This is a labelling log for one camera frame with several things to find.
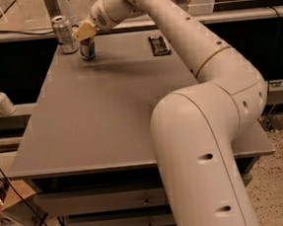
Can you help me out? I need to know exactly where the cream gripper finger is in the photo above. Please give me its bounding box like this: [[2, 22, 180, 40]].
[[72, 20, 97, 41]]

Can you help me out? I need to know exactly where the blue silver redbull can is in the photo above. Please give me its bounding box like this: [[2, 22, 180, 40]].
[[80, 38, 96, 60]]

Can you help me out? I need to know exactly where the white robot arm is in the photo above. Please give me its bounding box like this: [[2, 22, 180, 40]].
[[73, 0, 267, 226]]

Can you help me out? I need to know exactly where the silver green 7up can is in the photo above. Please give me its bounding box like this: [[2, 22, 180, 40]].
[[51, 15, 79, 54]]

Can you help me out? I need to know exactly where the white pump sanitizer bottle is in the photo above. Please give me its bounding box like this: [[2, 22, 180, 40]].
[[0, 92, 16, 115]]

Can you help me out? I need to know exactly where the grey top drawer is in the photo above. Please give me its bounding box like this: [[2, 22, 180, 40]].
[[33, 172, 256, 219]]

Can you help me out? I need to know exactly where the cardboard box with items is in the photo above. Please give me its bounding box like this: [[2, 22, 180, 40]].
[[0, 180, 44, 226]]

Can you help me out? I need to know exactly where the grey middle drawer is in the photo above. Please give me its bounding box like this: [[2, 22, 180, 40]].
[[65, 206, 175, 226]]

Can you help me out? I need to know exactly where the black floor cable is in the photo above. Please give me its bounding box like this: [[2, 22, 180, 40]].
[[0, 141, 63, 226]]

